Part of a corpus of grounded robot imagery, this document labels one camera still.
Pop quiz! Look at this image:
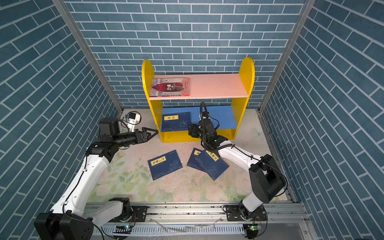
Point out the navy book top right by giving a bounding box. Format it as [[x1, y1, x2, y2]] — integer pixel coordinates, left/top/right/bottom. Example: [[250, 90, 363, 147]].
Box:
[[195, 150, 229, 181]]

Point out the navy book under right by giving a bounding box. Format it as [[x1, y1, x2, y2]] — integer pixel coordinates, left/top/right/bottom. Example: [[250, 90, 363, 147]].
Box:
[[187, 148, 205, 172]]

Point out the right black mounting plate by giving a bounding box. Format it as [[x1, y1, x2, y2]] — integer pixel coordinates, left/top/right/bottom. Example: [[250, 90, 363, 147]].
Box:
[[222, 205, 268, 222]]

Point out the left green circuit board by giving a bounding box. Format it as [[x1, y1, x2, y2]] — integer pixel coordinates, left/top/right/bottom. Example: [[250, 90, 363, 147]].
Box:
[[113, 225, 134, 235]]

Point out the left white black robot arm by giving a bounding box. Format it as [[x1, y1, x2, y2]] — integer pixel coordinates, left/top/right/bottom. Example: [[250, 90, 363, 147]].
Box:
[[34, 127, 159, 240]]

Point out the aluminium corner post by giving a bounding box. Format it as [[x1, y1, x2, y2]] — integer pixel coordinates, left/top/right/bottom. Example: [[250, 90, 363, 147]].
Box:
[[258, 0, 316, 113], [52, 0, 124, 114]]

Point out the left aluminium corner post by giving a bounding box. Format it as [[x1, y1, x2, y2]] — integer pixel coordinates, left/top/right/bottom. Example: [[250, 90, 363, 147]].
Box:
[[52, 0, 124, 114]]

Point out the yellow pink blue bookshelf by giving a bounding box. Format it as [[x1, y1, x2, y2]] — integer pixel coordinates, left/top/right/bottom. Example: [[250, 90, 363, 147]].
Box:
[[142, 58, 255, 143]]

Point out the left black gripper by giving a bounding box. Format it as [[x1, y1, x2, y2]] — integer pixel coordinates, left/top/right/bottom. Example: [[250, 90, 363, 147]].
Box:
[[112, 128, 158, 149]]

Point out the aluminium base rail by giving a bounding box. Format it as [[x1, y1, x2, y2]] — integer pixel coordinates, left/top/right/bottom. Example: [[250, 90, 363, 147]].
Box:
[[53, 201, 319, 240]]

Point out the right aluminium corner post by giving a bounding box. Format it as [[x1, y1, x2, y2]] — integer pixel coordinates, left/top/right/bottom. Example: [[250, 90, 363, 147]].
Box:
[[258, 0, 316, 113]]

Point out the navy book bottom left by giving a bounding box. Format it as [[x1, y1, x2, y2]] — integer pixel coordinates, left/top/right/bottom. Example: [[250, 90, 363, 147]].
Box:
[[148, 150, 183, 181]]

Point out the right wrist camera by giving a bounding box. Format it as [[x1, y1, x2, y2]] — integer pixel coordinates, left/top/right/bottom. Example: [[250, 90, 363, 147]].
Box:
[[201, 111, 210, 120]]

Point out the right green circuit board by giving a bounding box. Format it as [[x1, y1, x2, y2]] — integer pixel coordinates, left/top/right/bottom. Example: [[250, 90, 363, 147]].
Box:
[[243, 224, 260, 240]]

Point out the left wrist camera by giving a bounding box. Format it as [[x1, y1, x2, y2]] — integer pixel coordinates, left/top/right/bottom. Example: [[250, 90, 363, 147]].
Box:
[[123, 111, 142, 132]]

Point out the black mounting plate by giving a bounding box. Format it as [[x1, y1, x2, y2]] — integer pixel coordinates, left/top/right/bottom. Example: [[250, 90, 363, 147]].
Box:
[[222, 205, 268, 222], [118, 206, 148, 224]]

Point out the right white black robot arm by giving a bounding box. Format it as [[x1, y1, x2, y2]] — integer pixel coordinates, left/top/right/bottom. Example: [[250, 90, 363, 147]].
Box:
[[188, 122, 288, 220]]

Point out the pink red cover book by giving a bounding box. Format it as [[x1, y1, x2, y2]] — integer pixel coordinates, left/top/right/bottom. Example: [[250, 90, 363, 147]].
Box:
[[150, 78, 190, 97]]

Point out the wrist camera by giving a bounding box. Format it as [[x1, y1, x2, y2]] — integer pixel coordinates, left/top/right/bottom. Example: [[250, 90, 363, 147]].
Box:
[[201, 111, 210, 120], [123, 111, 142, 132]]

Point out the white slotted cable duct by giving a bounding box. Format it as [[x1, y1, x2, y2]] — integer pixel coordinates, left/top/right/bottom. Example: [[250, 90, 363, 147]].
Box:
[[103, 224, 245, 237]]

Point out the navy book paw print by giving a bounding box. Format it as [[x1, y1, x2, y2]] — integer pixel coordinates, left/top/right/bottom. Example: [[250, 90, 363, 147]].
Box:
[[161, 112, 192, 133]]

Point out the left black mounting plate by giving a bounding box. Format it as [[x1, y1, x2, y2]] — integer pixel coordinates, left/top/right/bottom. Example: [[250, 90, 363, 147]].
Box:
[[118, 206, 148, 224]]

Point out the green circuit board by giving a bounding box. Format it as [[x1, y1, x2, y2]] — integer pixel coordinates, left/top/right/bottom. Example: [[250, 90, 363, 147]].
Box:
[[113, 225, 134, 235], [243, 224, 260, 240]]

